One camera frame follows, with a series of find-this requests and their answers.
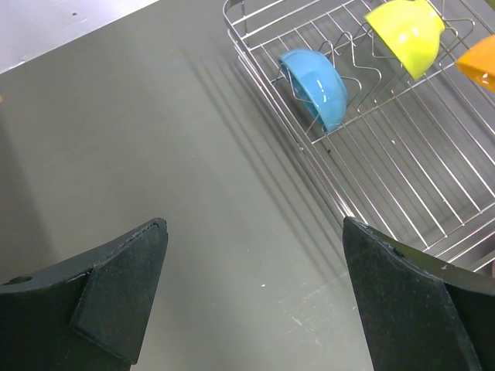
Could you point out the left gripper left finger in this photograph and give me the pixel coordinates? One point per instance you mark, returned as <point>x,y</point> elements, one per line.
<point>88,312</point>

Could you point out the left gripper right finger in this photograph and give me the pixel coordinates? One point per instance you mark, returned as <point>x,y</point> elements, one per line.
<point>418,312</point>

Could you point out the blue bowl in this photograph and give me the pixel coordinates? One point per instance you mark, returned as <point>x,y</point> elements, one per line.
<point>317,84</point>

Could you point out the orange yellow bowl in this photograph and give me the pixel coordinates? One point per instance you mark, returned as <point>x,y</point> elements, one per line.
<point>477,63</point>

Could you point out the lime green bowl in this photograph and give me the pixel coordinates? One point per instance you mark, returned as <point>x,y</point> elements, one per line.
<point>411,30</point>

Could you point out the metal wire dish rack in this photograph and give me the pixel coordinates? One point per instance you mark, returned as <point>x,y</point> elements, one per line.
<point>412,158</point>

